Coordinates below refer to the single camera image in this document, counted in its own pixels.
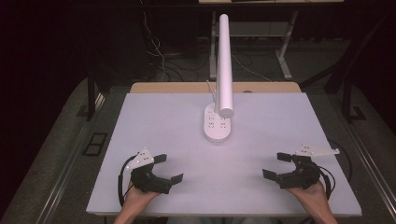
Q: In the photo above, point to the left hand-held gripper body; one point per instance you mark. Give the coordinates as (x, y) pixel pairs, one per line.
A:
(146, 182)

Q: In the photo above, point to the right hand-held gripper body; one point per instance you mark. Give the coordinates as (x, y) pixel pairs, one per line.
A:
(303, 175)

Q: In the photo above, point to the person's left hand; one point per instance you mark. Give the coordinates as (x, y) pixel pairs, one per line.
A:
(137, 197)

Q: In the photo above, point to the person's right hand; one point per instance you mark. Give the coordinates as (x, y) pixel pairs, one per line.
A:
(313, 197)

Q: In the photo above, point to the white table mat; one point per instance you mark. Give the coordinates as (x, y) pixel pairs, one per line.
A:
(186, 140)

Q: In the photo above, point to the wooden table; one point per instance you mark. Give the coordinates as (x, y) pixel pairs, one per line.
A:
(174, 87)

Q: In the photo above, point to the black metal stand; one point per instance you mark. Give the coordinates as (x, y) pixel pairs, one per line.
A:
(91, 96)
(348, 99)

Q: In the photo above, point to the white desk lamp with sockets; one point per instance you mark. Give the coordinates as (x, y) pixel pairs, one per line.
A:
(225, 62)

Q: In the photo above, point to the white desk with metal legs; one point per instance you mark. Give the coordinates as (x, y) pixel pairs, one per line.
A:
(253, 29)

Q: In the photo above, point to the black rectangular floor frame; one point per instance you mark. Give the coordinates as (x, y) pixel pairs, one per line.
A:
(95, 143)

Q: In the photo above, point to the metal floor rail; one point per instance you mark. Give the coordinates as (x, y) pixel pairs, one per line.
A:
(369, 161)
(67, 165)

